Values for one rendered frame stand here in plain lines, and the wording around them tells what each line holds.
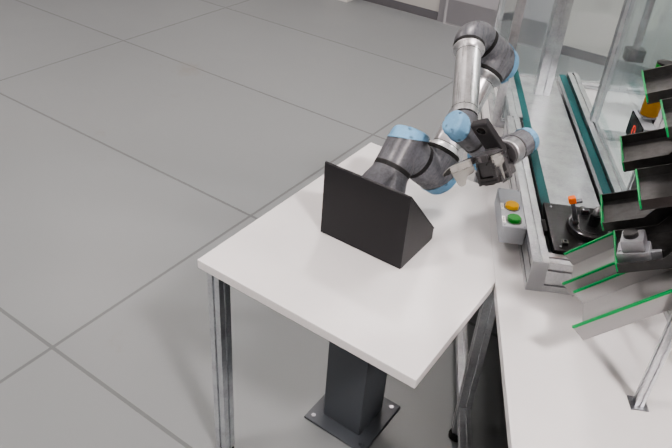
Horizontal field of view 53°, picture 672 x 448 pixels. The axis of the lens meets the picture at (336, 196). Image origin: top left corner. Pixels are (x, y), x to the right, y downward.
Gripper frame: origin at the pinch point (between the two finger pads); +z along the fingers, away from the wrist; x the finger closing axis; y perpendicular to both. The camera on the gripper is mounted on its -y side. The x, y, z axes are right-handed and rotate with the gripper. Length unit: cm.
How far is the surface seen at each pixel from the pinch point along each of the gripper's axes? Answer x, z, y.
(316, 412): 98, -10, 82
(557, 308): -4.3, -15.8, 45.2
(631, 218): -31.3, -10.0, 20.6
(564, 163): 13, -81, 21
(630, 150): -34.2, -12.2, 5.4
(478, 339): 33, -30, 62
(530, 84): 43, -137, -4
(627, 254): -34.6, 6.0, 23.1
